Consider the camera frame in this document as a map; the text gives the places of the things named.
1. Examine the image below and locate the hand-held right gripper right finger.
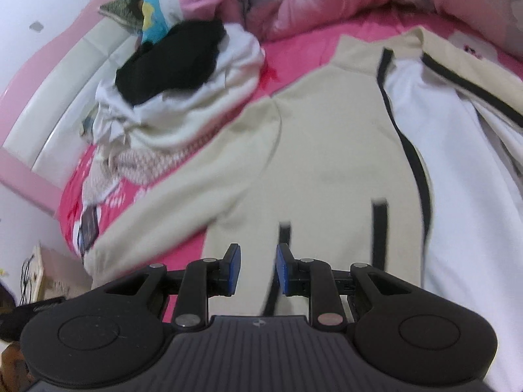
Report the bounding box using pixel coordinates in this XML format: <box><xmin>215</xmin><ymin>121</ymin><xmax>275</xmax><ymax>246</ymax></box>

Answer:
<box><xmin>276</xmin><ymin>243</ymin><xmax>421</xmax><ymax>329</ymax></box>

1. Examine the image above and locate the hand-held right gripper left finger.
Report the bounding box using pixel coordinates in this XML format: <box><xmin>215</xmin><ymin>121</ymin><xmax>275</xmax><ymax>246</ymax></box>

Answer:
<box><xmin>96</xmin><ymin>243</ymin><xmax>242</xmax><ymax>331</ymax></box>

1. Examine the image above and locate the cream jacket with black trim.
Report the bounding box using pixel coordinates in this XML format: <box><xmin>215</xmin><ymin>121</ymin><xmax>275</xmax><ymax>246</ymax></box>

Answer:
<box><xmin>84</xmin><ymin>24</ymin><xmax>523</xmax><ymax>392</ymax></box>

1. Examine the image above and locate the pink white knit sweater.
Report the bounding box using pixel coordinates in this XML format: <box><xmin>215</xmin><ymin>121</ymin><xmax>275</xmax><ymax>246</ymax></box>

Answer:
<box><xmin>82</xmin><ymin>131</ymin><xmax>213</xmax><ymax>205</ymax></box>

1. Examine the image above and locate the beige nightstand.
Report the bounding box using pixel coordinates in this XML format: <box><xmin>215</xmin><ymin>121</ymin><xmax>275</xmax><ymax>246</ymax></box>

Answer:
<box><xmin>33</xmin><ymin>243</ymin><xmax>93</xmax><ymax>299</ymax></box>

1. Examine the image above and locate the pink floral bedsheet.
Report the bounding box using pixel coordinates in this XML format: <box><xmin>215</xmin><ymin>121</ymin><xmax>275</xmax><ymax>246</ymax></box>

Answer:
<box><xmin>57</xmin><ymin>4</ymin><xmax>523</xmax><ymax>323</ymax></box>

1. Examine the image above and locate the white garment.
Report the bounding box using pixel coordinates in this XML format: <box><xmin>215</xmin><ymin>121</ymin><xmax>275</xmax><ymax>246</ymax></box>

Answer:
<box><xmin>94</xmin><ymin>22</ymin><xmax>266</xmax><ymax>160</ymax></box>

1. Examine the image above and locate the dark object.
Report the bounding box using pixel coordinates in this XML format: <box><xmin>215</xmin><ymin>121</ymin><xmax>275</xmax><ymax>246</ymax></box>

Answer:
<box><xmin>0</xmin><ymin>284</ymin><xmax>63</xmax><ymax>341</ymax></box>

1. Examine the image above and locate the black garment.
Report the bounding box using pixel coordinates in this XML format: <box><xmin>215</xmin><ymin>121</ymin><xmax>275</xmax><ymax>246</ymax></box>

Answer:
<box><xmin>115</xmin><ymin>20</ymin><xmax>227</xmax><ymax>107</ymax></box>

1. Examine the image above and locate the pink and white headboard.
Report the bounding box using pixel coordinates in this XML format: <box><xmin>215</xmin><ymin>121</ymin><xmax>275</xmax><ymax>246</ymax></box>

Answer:
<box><xmin>0</xmin><ymin>0</ymin><xmax>143</xmax><ymax>217</ymax></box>

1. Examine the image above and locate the pink floral duvet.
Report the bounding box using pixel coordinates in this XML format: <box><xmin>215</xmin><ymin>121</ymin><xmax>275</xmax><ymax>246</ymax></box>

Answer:
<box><xmin>176</xmin><ymin>0</ymin><xmax>523</xmax><ymax>62</ymax></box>

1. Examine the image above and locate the green patterned cloth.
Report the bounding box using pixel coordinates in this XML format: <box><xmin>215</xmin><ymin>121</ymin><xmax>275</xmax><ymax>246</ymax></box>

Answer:
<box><xmin>98</xmin><ymin>0</ymin><xmax>148</xmax><ymax>33</ymax></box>

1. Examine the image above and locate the black cable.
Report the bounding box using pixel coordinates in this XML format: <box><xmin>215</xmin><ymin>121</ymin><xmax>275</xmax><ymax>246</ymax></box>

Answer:
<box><xmin>20</xmin><ymin>255</ymin><xmax>37</xmax><ymax>307</ymax></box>

